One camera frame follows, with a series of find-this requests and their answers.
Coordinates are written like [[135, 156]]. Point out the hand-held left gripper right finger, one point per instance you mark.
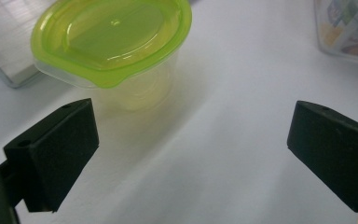
[[338, 155]]

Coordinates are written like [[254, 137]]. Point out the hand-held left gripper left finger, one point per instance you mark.
[[59, 155]]

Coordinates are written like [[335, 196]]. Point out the yellow-green bowl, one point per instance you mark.
[[112, 40]]

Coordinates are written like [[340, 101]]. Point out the clear box with blue-rimmed lid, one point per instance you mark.
[[348, 28]]

